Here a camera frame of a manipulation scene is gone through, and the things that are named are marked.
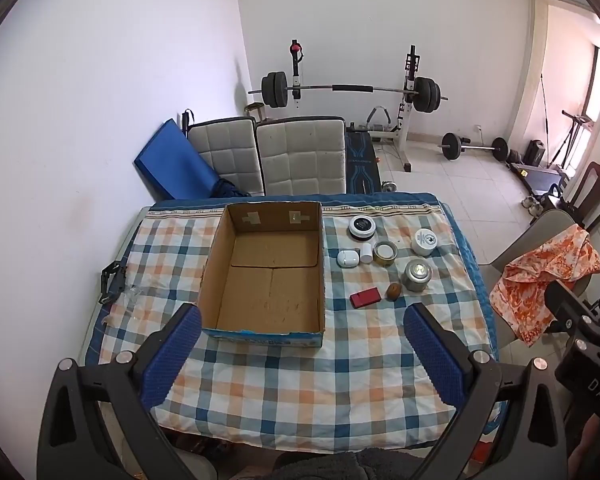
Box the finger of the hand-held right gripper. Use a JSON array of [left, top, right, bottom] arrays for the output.
[[544, 280, 600, 356]]

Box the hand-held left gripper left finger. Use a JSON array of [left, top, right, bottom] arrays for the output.
[[36, 303, 216, 480]]

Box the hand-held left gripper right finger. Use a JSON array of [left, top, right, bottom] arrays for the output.
[[403, 303, 567, 480]]

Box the round metal tin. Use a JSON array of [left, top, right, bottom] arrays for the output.
[[404, 259, 433, 292]]

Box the small red box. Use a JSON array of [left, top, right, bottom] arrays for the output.
[[350, 288, 382, 308]]

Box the cardboard box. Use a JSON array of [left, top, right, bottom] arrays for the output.
[[196, 201, 327, 350]]

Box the white jar with round label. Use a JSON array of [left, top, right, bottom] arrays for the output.
[[411, 228, 439, 257]]

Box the clear tape roll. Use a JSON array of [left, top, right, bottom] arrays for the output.
[[372, 241, 397, 266]]

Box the white jar with black lid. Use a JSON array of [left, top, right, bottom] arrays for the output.
[[348, 215, 376, 240]]

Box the person's right hand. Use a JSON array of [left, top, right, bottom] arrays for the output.
[[570, 417, 600, 480]]

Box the orange patterned cloth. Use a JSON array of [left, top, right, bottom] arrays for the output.
[[490, 224, 600, 348]]

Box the grey chair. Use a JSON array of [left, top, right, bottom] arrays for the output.
[[477, 209, 593, 356]]

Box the clear plastic bag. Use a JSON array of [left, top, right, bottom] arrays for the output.
[[102, 280, 146, 326]]

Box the black plastic clip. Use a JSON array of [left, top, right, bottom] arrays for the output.
[[100, 260, 127, 303]]

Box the checked blanket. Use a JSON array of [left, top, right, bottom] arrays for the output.
[[82, 191, 501, 453]]

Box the treadmill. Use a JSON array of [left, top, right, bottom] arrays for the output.
[[510, 160, 571, 196]]

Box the person's dark grey clothing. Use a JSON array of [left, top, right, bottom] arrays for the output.
[[272, 447, 431, 480]]

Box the black exercise stand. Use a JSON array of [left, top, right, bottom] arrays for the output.
[[560, 110, 596, 171]]

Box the dark blue cloth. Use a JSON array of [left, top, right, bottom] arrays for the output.
[[215, 177, 253, 198]]

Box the short floor barbell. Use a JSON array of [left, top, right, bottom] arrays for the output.
[[440, 131, 509, 162]]

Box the blue exercise mat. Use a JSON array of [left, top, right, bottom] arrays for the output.
[[133, 118, 221, 200]]

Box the black weight bench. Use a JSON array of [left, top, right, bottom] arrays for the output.
[[345, 130, 383, 194]]

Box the grey quilted cushion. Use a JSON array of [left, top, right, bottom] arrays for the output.
[[187, 117, 266, 196], [255, 116, 348, 197]]

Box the window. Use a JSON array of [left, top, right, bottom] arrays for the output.
[[582, 45, 600, 121]]

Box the barbell with black plates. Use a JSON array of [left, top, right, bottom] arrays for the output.
[[247, 71, 449, 113]]

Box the curved grey handle bar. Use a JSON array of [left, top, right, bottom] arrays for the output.
[[365, 105, 396, 133]]

